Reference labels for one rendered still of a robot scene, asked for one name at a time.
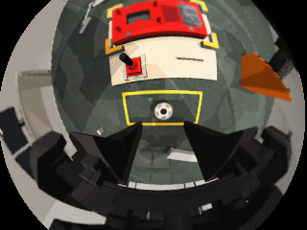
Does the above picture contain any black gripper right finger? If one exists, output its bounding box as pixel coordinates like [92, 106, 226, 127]
[184, 122, 258, 183]

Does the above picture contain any white rectangular bar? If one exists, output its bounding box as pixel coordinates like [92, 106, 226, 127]
[166, 149, 199, 162]

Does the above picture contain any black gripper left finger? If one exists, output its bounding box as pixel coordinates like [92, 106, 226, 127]
[69, 122, 142, 185]

